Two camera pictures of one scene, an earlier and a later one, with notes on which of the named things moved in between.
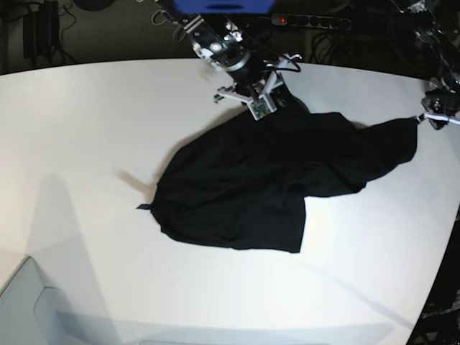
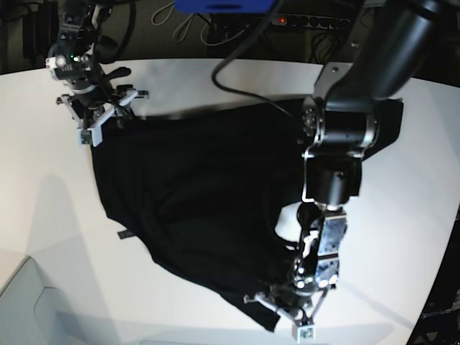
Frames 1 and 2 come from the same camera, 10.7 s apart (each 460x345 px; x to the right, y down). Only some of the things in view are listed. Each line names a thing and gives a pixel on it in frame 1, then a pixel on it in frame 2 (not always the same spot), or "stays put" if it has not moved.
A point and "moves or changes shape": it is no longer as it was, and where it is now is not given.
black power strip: [329, 22] stays put
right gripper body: [441, 108] -> [298, 300]
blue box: [224, 6] stays put
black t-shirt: [245, 184] moves or changes shape
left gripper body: [263, 88] -> [93, 107]
